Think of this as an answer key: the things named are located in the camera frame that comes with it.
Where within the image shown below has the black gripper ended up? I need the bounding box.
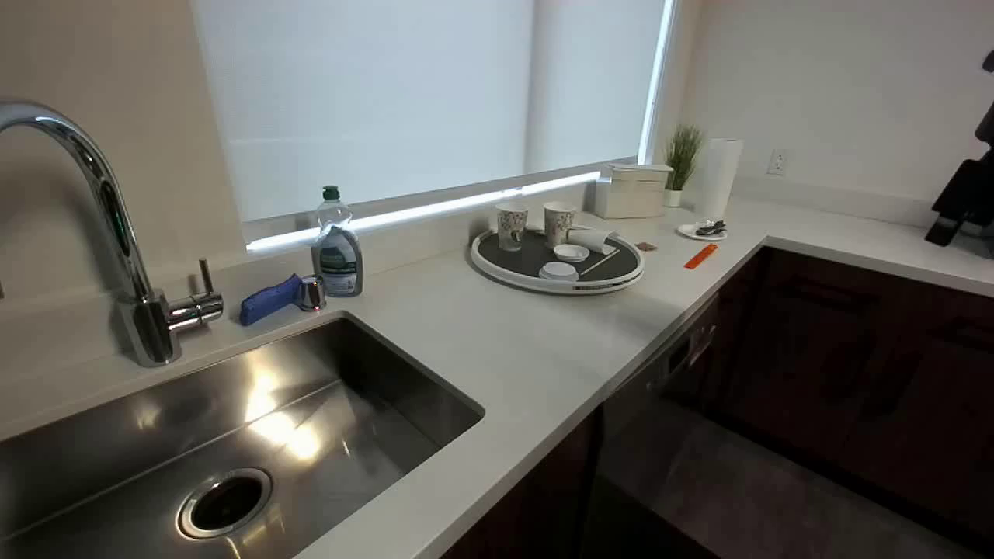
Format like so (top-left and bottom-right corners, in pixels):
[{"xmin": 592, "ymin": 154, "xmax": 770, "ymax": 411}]
[{"xmin": 923, "ymin": 152, "xmax": 994, "ymax": 258}]

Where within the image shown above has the stainless steel dishwasher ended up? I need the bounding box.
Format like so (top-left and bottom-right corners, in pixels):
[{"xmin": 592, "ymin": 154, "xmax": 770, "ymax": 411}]
[{"xmin": 584, "ymin": 295, "xmax": 733, "ymax": 559}]

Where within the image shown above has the dark wooden drawer cabinet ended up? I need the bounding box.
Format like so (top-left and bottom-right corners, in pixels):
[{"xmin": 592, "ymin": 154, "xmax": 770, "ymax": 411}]
[{"xmin": 713, "ymin": 242, "xmax": 994, "ymax": 546}]

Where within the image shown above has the white paper towel roll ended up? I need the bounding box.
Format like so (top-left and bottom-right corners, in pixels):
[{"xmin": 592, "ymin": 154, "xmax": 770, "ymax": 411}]
[{"xmin": 692, "ymin": 132, "xmax": 746, "ymax": 224}]

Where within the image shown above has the small white plate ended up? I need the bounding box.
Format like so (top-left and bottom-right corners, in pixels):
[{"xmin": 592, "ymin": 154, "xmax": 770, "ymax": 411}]
[{"xmin": 674, "ymin": 216, "xmax": 729, "ymax": 245}]

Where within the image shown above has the orange flat stick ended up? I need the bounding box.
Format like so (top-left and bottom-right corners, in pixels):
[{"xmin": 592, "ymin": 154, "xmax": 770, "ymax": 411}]
[{"xmin": 679, "ymin": 242, "xmax": 722, "ymax": 273}]

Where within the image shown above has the small green potted plant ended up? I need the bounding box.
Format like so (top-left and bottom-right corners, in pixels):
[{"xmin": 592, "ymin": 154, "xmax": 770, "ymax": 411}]
[{"xmin": 661, "ymin": 124, "xmax": 705, "ymax": 209}]

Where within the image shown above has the white lidded container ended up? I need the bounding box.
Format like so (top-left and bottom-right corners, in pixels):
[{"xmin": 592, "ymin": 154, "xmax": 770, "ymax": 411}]
[{"xmin": 592, "ymin": 162, "xmax": 674, "ymax": 224}]

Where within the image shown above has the white rectangular dish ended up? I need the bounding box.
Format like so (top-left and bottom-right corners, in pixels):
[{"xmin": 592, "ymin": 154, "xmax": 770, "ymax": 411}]
[
  {"xmin": 570, "ymin": 224, "xmax": 615, "ymax": 250},
  {"xmin": 592, "ymin": 234, "xmax": 634, "ymax": 260}
]

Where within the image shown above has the wooden chopstick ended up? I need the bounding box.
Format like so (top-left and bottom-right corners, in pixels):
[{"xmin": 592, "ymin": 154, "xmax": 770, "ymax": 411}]
[{"xmin": 576, "ymin": 245, "xmax": 627, "ymax": 279}]

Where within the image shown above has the patterned paper cup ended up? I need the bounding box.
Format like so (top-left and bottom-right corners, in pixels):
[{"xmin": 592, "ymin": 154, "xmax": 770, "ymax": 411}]
[
  {"xmin": 493, "ymin": 202, "xmax": 531, "ymax": 255},
  {"xmin": 540, "ymin": 200, "xmax": 580, "ymax": 248}
]

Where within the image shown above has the round black white-rimmed tray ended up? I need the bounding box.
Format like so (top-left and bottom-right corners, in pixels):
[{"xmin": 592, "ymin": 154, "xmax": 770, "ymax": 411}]
[{"xmin": 466, "ymin": 224, "xmax": 648, "ymax": 298}]

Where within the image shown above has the dark wooden sink cabinet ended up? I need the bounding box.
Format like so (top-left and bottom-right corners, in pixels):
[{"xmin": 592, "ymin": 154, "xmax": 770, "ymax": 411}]
[{"xmin": 441, "ymin": 411, "xmax": 606, "ymax": 559}]

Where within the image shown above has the white window blind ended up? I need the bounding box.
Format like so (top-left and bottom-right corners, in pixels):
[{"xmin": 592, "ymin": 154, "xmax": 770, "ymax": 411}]
[{"xmin": 191, "ymin": 0, "xmax": 669, "ymax": 225}]

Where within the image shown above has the dish soap bottle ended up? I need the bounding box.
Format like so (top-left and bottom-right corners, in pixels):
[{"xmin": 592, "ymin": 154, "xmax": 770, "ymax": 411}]
[{"xmin": 308, "ymin": 182, "xmax": 366, "ymax": 302}]

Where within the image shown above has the stainless steel sink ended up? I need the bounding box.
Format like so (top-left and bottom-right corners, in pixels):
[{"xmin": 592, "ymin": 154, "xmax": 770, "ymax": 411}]
[{"xmin": 0, "ymin": 310, "xmax": 487, "ymax": 559}]

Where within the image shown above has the blue dish brush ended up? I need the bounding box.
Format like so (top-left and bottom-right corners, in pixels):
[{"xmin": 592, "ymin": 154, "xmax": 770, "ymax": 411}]
[{"xmin": 235, "ymin": 271, "xmax": 326, "ymax": 329}]

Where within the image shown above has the chrome kitchen faucet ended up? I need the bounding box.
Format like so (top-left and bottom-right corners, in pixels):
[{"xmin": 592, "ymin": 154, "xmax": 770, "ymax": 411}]
[{"xmin": 0, "ymin": 96, "xmax": 227, "ymax": 370}]

